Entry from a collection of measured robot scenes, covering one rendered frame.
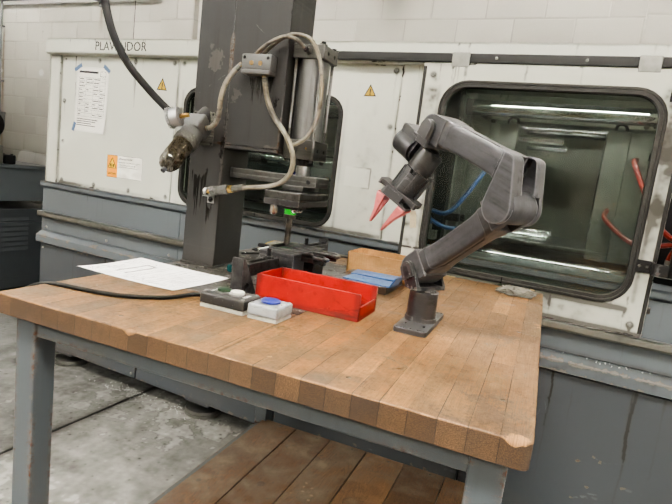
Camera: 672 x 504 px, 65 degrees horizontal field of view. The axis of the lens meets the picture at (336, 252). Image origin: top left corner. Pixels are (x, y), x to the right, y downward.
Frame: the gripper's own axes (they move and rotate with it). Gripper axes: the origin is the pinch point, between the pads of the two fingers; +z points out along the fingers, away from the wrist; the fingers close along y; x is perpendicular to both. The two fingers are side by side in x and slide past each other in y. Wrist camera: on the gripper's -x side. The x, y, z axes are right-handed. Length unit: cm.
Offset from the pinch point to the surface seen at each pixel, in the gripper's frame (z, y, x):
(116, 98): 58, 154, -85
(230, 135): 9.7, 47.4, -6.9
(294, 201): 10.3, 20.4, -2.5
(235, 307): 25.6, 6.9, 26.8
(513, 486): 57, -82, -66
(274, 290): 23.8, 6.4, 13.4
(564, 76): -57, -5, -67
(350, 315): 15.7, -10.3, 13.5
